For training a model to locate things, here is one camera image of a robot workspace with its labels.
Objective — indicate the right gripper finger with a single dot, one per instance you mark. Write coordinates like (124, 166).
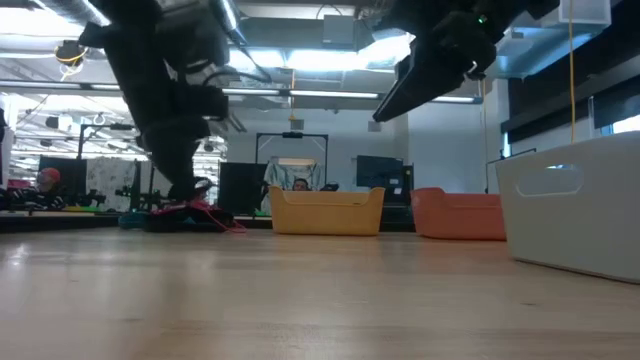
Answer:
(390, 85)
(425, 80)

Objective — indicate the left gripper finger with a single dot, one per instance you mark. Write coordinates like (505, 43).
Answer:
(175, 160)

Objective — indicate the black wide rubber band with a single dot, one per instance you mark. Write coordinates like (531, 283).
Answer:
(175, 224)

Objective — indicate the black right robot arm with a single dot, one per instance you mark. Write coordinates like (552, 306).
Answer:
(540, 6)

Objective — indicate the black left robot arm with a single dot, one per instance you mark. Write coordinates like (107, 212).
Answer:
(130, 60)

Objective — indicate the red thin rubber band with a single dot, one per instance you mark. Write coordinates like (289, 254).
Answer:
(200, 206)

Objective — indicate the blue wide rubber band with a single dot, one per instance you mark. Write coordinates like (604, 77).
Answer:
(132, 220)

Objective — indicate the long ceiling light strip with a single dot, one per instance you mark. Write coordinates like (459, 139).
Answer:
(332, 94)
(50, 85)

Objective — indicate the white patterned cloth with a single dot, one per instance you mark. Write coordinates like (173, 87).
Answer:
(107, 180)

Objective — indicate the large black screen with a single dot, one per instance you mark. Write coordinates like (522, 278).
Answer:
(242, 187)
(72, 170)

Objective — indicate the grey ceiling air unit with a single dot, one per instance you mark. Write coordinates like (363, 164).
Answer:
(339, 30)

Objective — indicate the black computer monitor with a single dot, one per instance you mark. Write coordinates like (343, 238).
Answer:
(380, 172)

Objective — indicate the pale green cloth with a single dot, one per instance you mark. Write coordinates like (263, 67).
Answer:
(280, 175)

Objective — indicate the person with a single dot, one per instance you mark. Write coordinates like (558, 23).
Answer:
(49, 177)
(300, 185)

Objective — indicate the white ceiling box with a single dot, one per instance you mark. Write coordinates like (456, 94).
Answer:
(585, 11)

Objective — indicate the orange plastic basket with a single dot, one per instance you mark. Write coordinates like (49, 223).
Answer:
(455, 217)

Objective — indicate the yellow plastic basket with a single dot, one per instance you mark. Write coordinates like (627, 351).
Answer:
(325, 215)

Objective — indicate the pale grey plastic basket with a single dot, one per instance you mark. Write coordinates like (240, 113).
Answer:
(575, 235)

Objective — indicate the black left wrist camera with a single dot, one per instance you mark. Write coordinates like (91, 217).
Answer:
(200, 102)

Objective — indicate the black gantry frame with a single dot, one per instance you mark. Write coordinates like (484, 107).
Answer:
(292, 134)
(120, 127)

